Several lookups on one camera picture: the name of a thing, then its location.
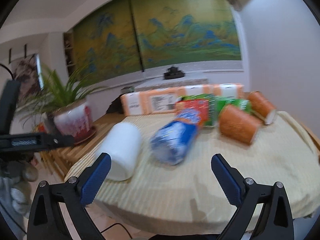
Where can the orange tissue pack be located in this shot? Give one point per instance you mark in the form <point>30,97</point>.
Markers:
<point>135,103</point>
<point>229,90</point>
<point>195,90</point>
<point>161,100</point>

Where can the red snack package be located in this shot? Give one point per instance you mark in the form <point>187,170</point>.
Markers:
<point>194,111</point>

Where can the blue Arctic Ocean bottle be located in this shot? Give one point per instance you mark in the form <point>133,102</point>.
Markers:
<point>171,143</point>

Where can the striped yellow table cloth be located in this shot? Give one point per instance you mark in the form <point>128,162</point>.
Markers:
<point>187,199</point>

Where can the green snack bag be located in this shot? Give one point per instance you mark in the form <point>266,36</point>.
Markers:
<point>212,105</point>

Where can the green spider plant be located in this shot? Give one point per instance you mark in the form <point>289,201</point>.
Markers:
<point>55,95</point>

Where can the pink plant saucer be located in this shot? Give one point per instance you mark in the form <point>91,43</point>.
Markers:
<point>83,136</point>

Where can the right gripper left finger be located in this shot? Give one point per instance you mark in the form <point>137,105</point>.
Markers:
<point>46,220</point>

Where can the dark tea set tray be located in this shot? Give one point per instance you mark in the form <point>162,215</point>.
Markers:
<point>173,73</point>

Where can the wooden slatted bench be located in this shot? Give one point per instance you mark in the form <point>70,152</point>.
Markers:
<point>59,161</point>

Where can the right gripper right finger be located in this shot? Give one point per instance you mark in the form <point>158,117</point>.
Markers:
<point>275,220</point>

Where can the white cylindrical cup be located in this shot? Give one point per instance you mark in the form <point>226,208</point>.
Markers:
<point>122,144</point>

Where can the copper cup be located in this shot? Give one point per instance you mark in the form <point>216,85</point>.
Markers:
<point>238,125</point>
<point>262,108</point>

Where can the red white flower pot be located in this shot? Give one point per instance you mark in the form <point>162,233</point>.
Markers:
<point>74,118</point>

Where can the near copper cup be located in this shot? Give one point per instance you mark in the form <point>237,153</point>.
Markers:
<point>238,125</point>

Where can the black bag on floor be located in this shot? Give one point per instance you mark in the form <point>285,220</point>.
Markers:
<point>115,107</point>

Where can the wooden wall shelf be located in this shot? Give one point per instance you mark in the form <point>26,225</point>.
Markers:
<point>69,52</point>

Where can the landscape painting wall screen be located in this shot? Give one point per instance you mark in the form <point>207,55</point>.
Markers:
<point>126,36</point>

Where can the hanging scroll painting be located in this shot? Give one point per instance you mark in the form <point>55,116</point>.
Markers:
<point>27,70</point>

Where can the far copper cup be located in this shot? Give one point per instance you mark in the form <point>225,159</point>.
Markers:
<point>262,108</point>

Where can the white lace covered table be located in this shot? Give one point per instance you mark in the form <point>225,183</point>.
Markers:
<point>161,83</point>

